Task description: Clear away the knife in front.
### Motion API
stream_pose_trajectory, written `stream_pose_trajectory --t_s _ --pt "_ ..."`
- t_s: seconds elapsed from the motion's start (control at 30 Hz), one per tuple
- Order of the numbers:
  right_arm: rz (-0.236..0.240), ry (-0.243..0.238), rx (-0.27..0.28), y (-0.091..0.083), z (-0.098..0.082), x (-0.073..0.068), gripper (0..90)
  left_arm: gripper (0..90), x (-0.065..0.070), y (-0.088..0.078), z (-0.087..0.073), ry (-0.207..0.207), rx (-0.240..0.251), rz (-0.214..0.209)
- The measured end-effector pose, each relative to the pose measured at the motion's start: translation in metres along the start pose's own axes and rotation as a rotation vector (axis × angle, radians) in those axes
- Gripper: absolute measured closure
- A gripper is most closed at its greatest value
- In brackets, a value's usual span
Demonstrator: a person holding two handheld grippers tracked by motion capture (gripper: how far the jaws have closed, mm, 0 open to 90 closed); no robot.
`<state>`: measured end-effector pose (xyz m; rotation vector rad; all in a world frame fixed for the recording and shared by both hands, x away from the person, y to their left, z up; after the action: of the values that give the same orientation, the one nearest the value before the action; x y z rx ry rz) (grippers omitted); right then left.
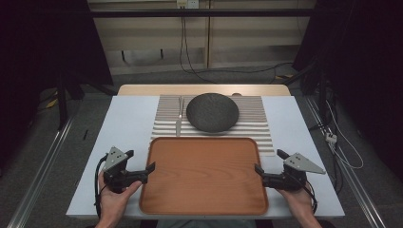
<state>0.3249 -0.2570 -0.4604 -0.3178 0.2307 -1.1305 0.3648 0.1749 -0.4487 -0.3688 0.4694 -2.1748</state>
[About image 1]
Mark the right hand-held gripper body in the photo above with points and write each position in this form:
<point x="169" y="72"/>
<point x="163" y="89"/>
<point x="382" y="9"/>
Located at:
<point x="290" y="177"/>

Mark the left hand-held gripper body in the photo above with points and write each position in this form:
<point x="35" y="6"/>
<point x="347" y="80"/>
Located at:
<point x="115" y="175"/>

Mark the brown wooden tray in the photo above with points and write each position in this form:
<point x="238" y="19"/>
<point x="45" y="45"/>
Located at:
<point x="202" y="177"/>

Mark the person's right hand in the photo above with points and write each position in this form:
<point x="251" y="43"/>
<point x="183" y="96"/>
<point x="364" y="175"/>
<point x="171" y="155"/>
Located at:
<point x="297" y="202"/>

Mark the person's left hand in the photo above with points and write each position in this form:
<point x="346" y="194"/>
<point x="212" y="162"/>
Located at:
<point x="112" y="202"/>

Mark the beige striped placemat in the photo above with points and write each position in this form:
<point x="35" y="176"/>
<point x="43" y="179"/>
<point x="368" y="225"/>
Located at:
<point x="256" y="126"/>

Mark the silver table knife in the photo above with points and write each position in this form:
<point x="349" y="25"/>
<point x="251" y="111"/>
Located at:
<point x="179" y="122"/>

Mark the dark grey stone plate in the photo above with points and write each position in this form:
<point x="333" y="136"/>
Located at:
<point x="212" y="112"/>

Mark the person's grey clothing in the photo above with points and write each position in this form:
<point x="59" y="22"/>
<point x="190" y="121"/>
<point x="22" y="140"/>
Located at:
<point x="206" y="224"/>

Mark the black metal stand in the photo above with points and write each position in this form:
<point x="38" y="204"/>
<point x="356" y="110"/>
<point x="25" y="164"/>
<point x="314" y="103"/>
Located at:
<point x="61" y="101"/>

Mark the black curtain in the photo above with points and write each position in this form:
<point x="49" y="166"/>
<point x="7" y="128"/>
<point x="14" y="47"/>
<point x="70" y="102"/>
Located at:
<point x="364" y="63"/>
<point x="44" y="41"/>

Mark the black horizontal bar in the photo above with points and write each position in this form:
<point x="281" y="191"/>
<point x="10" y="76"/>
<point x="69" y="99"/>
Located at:
<point x="202" y="13"/>

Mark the metal floor rail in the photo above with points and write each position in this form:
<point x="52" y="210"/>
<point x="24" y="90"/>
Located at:
<point x="38" y="177"/>
<point x="358" y="190"/>

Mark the white wall socket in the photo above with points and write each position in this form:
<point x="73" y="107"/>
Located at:
<point x="187" y="3"/>

